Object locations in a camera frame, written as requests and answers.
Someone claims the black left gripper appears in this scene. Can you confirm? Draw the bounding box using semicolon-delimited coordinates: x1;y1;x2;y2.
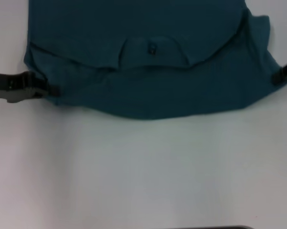
0;71;61;104

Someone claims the teal t-shirt with beige print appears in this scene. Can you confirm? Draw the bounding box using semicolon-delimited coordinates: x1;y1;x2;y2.
23;0;284;121

